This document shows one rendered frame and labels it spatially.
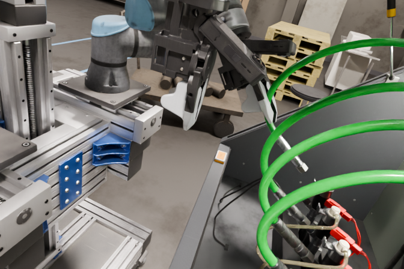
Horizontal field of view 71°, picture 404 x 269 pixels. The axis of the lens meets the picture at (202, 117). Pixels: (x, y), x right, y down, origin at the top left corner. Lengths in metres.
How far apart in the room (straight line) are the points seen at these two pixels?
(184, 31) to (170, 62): 0.05
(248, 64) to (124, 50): 0.62
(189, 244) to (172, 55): 0.40
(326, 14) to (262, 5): 1.74
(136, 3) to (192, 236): 0.51
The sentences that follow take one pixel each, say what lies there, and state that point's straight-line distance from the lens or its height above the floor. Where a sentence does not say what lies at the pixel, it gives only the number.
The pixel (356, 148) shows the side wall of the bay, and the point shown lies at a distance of 0.99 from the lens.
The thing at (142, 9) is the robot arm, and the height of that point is 1.36.
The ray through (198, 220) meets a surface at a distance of 0.70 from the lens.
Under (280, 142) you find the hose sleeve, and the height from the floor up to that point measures 1.17.
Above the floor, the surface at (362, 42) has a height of 1.40.
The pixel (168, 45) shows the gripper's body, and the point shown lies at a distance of 0.41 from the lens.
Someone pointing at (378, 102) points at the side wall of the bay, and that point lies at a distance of 0.93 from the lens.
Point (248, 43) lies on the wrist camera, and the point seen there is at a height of 1.34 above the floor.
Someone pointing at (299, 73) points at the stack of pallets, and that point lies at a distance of 4.25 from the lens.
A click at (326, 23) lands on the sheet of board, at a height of 0.95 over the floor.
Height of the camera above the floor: 1.46
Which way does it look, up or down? 27 degrees down
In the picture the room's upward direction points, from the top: 13 degrees clockwise
